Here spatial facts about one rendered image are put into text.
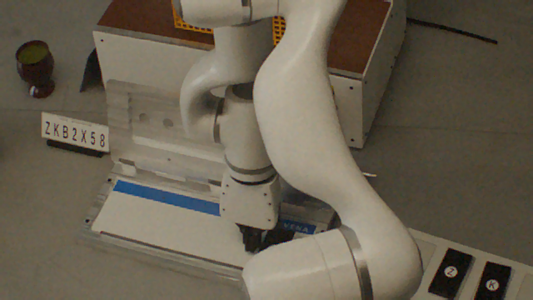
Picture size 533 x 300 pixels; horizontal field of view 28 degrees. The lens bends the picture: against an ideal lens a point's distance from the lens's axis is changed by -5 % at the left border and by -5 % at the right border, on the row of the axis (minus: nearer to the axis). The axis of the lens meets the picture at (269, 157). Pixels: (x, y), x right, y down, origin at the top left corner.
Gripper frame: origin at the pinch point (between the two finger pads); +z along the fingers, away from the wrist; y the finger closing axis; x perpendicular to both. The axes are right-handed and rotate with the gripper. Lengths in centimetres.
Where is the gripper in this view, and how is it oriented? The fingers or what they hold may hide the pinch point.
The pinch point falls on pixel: (251, 238)
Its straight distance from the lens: 197.4
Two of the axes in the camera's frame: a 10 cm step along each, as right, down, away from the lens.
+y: 9.4, 2.0, -2.6
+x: 3.3, -5.7, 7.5
